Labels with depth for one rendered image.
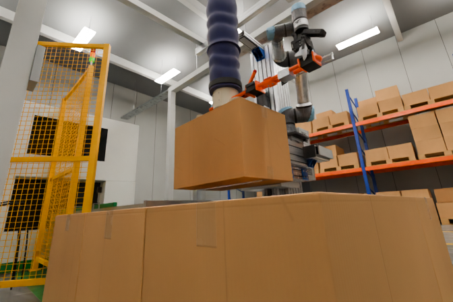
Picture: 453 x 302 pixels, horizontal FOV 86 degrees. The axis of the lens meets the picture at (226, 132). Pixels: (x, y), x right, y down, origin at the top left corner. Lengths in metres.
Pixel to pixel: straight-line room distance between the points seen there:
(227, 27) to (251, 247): 1.58
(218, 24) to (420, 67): 9.09
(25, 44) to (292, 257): 2.28
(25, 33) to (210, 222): 2.20
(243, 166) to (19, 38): 1.89
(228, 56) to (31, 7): 1.60
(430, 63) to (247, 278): 10.22
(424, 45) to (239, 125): 9.81
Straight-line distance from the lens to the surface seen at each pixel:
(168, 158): 5.08
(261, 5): 3.69
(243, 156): 1.14
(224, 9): 1.91
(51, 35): 9.77
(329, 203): 0.32
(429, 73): 10.30
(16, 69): 2.28
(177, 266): 0.49
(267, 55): 2.45
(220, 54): 1.69
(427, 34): 10.88
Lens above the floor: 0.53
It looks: 18 degrees up
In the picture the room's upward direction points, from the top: 3 degrees counter-clockwise
